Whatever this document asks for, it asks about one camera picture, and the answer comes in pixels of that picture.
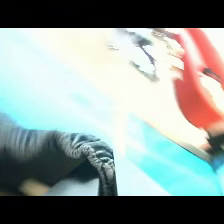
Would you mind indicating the black garment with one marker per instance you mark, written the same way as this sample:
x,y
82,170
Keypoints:
x,y
50,153

